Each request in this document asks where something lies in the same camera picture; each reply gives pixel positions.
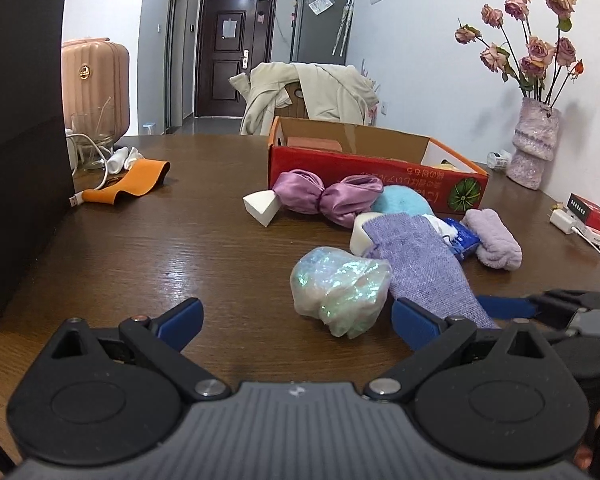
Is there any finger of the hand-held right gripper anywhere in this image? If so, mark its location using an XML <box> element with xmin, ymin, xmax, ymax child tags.
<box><xmin>475</xmin><ymin>288</ymin><xmax>600</xmax><ymax>331</ymax></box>

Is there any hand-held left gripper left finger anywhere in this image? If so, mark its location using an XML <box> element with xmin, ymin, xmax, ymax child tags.
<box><xmin>50</xmin><ymin>297</ymin><xmax>232</xmax><ymax>403</ymax></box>

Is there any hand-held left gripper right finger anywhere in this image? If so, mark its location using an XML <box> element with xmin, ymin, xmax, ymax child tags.
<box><xmin>363</xmin><ymin>297</ymin><xmax>552</xmax><ymax>403</ymax></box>

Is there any purple knit cloth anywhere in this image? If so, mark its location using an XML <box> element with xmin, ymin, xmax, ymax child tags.
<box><xmin>362</xmin><ymin>212</ymin><xmax>502</xmax><ymax>332</ymax></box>

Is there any lilac fluffy sock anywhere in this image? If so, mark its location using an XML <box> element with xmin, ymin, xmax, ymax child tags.
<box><xmin>461</xmin><ymin>208</ymin><xmax>524</xmax><ymax>272</ymax></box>

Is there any blue packet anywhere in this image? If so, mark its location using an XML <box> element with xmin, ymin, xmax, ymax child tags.
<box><xmin>439</xmin><ymin>217</ymin><xmax>482</xmax><ymax>262</ymax></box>

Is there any iridescent plastic bag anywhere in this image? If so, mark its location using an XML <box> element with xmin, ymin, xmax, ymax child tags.
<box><xmin>289</xmin><ymin>247</ymin><xmax>394</xmax><ymax>339</ymax></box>

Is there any white oval sponge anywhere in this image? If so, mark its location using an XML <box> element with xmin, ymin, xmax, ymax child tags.
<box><xmin>349</xmin><ymin>213</ymin><xmax>387</xmax><ymax>257</ymax></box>

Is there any light blue fluffy puff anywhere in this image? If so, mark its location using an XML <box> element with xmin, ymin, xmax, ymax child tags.
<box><xmin>371</xmin><ymin>185</ymin><xmax>434</xmax><ymax>219</ymax></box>

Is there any white wedge makeup sponge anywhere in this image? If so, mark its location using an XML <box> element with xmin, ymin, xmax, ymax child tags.
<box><xmin>243</xmin><ymin>189</ymin><xmax>282</xmax><ymax>227</ymax></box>

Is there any purple satin scrunchie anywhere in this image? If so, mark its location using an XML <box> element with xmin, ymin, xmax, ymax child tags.
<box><xmin>272</xmin><ymin>169</ymin><xmax>384</xmax><ymax>227</ymax></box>

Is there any red cardboard box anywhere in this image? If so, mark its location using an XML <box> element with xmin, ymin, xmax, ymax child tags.
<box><xmin>267</xmin><ymin>115</ymin><xmax>490</xmax><ymax>212</ymax></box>

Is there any white charger block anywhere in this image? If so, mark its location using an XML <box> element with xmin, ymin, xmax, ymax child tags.
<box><xmin>548</xmin><ymin>207</ymin><xmax>582</xmax><ymax>236</ymax></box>

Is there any red and black box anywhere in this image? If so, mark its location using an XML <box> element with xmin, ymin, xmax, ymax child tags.
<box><xmin>565</xmin><ymin>192</ymin><xmax>600</xmax><ymax>237</ymax></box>

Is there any small clear bottle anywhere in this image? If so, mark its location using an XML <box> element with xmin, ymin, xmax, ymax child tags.
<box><xmin>487</xmin><ymin>149</ymin><xmax>514</xmax><ymax>171</ymax></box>

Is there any pale purple textured vase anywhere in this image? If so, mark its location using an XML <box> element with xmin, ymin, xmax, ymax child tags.
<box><xmin>505</xmin><ymin>97</ymin><xmax>561</xmax><ymax>191</ymax></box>

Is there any clear glass jar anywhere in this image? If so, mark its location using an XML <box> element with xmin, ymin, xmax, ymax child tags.
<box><xmin>70</xmin><ymin>109</ymin><xmax>119</xmax><ymax>171</ymax></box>

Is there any brown wooden chair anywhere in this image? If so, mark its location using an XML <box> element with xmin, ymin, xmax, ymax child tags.
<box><xmin>274</xmin><ymin>81</ymin><xmax>312</xmax><ymax>122</ymax></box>

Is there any large black board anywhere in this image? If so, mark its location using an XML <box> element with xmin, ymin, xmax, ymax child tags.
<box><xmin>0</xmin><ymin>0</ymin><xmax>76</xmax><ymax>332</ymax></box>

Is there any beige coat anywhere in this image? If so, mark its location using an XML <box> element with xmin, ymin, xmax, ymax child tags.
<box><xmin>228</xmin><ymin>61</ymin><xmax>382</xmax><ymax>136</ymax></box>

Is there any pink hard-shell suitcase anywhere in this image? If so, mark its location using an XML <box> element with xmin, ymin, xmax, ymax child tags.
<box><xmin>61</xmin><ymin>38</ymin><xmax>131</xmax><ymax>137</ymax></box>

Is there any dark brown door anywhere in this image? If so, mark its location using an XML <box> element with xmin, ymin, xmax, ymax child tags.
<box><xmin>194</xmin><ymin>0</ymin><xmax>277</xmax><ymax>119</ymax></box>

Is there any white folded umbrella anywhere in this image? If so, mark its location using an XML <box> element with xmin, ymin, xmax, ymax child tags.
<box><xmin>331</xmin><ymin>0</ymin><xmax>355</xmax><ymax>57</ymax></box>

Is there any grey refrigerator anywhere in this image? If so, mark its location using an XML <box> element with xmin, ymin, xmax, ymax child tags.
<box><xmin>289</xmin><ymin>0</ymin><xmax>354</xmax><ymax>66</ymax></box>

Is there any orange strap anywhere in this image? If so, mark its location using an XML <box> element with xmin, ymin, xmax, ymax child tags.
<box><xmin>82</xmin><ymin>158</ymin><xmax>171</xmax><ymax>206</ymax></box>

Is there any white cable with plug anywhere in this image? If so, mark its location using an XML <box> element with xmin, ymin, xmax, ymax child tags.
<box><xmin>65</xmin><ymin>129</ymin><xmax>112</xmax><ymax>208</ymax></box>

